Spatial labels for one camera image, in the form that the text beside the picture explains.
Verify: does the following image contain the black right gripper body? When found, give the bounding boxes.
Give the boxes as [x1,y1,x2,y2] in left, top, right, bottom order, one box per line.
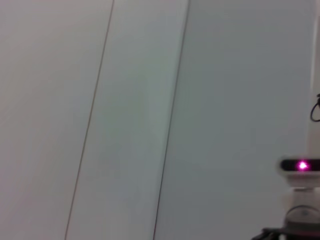
[251,227,320,240]

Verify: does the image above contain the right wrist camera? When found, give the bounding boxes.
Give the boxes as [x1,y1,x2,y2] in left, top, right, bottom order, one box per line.
[277,158,320,208]

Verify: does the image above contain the thin black hanging cable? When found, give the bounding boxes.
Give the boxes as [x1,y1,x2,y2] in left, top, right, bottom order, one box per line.
[310,93,320,123]

